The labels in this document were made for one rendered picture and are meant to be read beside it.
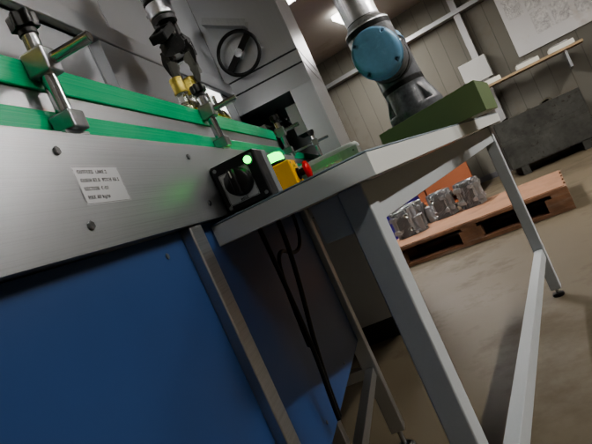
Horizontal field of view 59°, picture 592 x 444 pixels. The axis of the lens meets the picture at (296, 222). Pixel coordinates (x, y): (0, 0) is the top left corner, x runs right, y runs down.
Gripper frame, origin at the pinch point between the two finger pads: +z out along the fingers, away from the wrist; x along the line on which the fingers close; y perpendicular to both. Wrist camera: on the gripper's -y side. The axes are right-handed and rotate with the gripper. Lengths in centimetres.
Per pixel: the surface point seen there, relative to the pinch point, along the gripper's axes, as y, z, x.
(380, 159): -70, 44, -40
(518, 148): 523, 84, -186
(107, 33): -8.2, -19.6, 12.8
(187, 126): -56, 25, -13
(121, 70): -12.6, -7.2, 12.1
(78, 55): -24.7, -10.2, 15.3
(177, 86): -13.1, 3.6, -0.3
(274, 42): 97, -30, -16
